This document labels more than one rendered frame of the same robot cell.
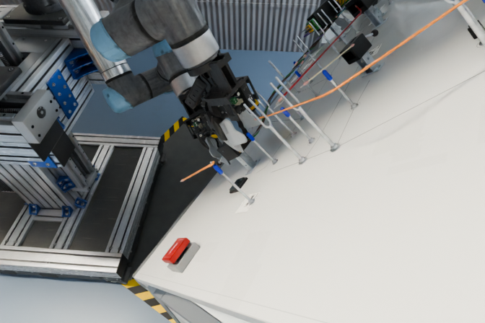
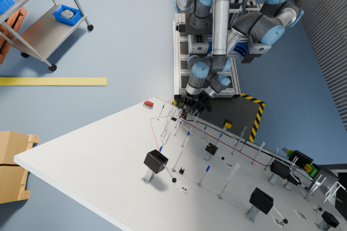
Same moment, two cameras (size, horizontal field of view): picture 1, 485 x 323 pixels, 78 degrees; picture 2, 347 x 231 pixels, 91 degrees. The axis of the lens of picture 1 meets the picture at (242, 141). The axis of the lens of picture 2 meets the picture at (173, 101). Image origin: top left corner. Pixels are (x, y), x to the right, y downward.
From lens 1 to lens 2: 0.65 m
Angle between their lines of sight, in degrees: 43
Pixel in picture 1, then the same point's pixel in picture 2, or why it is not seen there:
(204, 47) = (189, 89)
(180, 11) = (192, 78)
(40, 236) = (185, 65)
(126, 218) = not seen: hidden behind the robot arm
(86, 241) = (184, 80)
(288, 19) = not seen: outside the picture
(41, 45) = not seen: hidden behind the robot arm
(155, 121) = (257, 89)
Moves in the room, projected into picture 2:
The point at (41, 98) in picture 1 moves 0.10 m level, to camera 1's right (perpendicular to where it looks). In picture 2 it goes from (204, 46) to (206, 56)
